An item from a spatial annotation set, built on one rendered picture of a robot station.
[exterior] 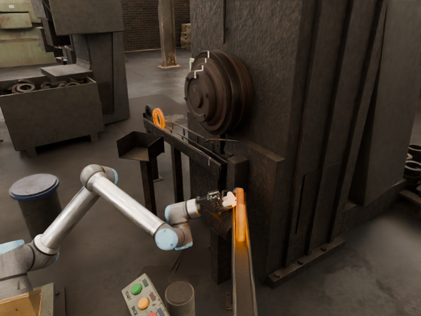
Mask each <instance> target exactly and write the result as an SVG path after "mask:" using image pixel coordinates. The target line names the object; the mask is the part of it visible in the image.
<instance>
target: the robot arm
mask: <svg viewBox="0 0 421 316"><path fill-rule="evenodd" d="M80 179H81V183H82V185H83V187H82V188H81V189H80V190H79V191H78V193H77V194H76V195H75V196H74V198H73V199H72V200H71V201H70V202H69V203H68V205H67V206H66V207H65V208H64V210H62V212H61V213H60V214H59V215H58V217H57V218H56V219H55V220H54V221H53V222H52V224H51V225H50V226H49V227H48V229H47V230H46V231H45V232H44V233H43V234H39V235H37V236H36V237H35V239H34V240H32V242H31V243H28V244H24V240H17V241H12V242H8V243H4V244H1V245H0V300H3V299H6V298H10V297H14V296H17V295H21V294H24V293H28V292H32V291H33V286H32V284H31V282H30V281H29V279H28V275H27V271H33V270H39V269H42V268H47V267H49V266H52V265H53V264H54V263H56V261H57V259H58V257H59V254H60V253H59V250H60V244H61V243H62V241H63V240H64V239H65V238H66V237H67V236H68V235H69V233H70V232H71V231H72V230H73V228H74V227H75V226H76V225H77V224H78V223H79V222H80V220H81V219H82V218H83V217H84V215H85V214H86V213H87V212H88V211H89V210H90V208H91V207H92V206H93V205H94V204H95V203H96V202H97V200H98V199H99V198H100V197H102V198H103V199H104V200H106V201H107V202H108V203H110V204H111V205H112V206H113V207H115V208H116V209H117V210H119V211H120V212H121V213H122V214H124V215H125V216H126V217H127V218H128V219H130V220H131V221H132V222H134V223H135V224H136V225H137V226H138V227H140V228H141V229H142V230H144V232H146V233H147V234H149V235H150V236H151V237H152V238H153V239H154V240H155V242H156V244H157V246H158V247H159V248H160V249H162V250H172V249H174V248H175V249H176V250H182V249H185V248H188V247H191V246H192V245H193V242H192V236H191V232H190V226H189V219H192V218H196V217H200V216H201V214H204V213H205V214H206V215H207V216H208V217H210V218H211V219H212V220H214V221H215V222H216V223H217V224H220V223H222V216H221V215H220V214H219V213H218V212H223V211H227V210H228V209H231V208H232V207H234V206H235V205H236V197H235V196H234V195H233V193H231V192H228V193H227V196H225V197H223V198H222V199H221V194H220V192H219V190H215V191H216V192H214V191H210V192H208V194H207V196H205V197H199V196H197V199H191V200H188V201H184V202H181V203H176V204H172V205H169V206H167V207H166V209H165V218H166V221H167V222H168V224H170V225H171V226H169V225H168V224H167V223H166V222H163V221H162V220H161V219H159V218H158V217H156V215H154V214H153V213H151V212H150V211H149V210H148V209H146V208H145V207H143V206H142V205H141V204H140V203H138V202H137V201H136V200H134V199H133V198H132V197H130V196H129V195H128V194H127V193H125V192H124V191H122V190H121V189H120V188H119V187H117V186H116V184H117V182H118V174H117V172H116V171H115V170H114V169H112V168H110V167H105V166H99V165H96V164H92V165H89V166H86V167H85V168H84V169H83V170H82V172H81V175H80Z"/></svg>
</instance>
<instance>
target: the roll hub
mask: <svg viewBox="0 0 421 316"><path fill-rule="evenodd" d="M195 74H198V75H199V78H195ZM187 77H188V78H189V81H186V80H185V85H184V93H185V97H187V101H186V104H187V108H188V109H189V112H190V114H191V116H192V114H194V115H195V120H196V121H198V122H204V121H207V120H210V119H211V118H212V117H213V116H214V114H215V111H216V105H217V99H216V91H215V88H214V84H213V82H212V80H211V78H210V76H209V75H208V74H207V73H206V72H205V71H203V70H202V71H197V70H195V71H191V72H189V73H188V75H187ZM205 93H207V95H208V97H207V98H205V96H204V94H205ZM203 113H204V114H205V118H203V117H202V114H203Z"/></svg>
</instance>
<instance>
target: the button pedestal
mask: <svg viewBox="0 0 421 316"><path fill-rule="evenodd" d="M144 279H146V281H147V282H148V286H146V287H145V286H144V284H143V282H142V280H144ZM136 283H139V284H140V285H141V286H142V289H141V291H140V292H139V293H137V294H133V293H132V291H131V289H132V287H133V286H134V284H136ZM152 292H153V294H154V295H155V298H156V300H155V301H152V299H151V298H150V296H149V294H151V293H152ZM122 294H123V296H124V299H125V301H126V303H127V305H128V308H129V310H130V313H131V315H132V316H147V315H148V314H150V313H154V314H155V315H156V316H160V315H159V313H158V312H157V309H159V308H160V307H161V309H162V310H163V312H164V314H165V315H164V316H170V314H169V313H168V311H167V309H166V308H165V305H164V303H163V301H162V300H161V298H160V296H159V295H158V293H157V291H156V289H155V287H154V285H153V283H152V282H151V280H150V279H149V277H148V276H147V275H146V273H144V274H143V275H142V276H140V277H139V278H137V279H136V280H135V281H134V282H132V283H131V284H129V285H128V286H127V287H125V288H124V289H123V290H122ZM144 297H145V298H147V299H148V306H147V307H146V308H145V309H140V308H139V307H138V302H139V300H140V299H141V298H144Z"/></svg>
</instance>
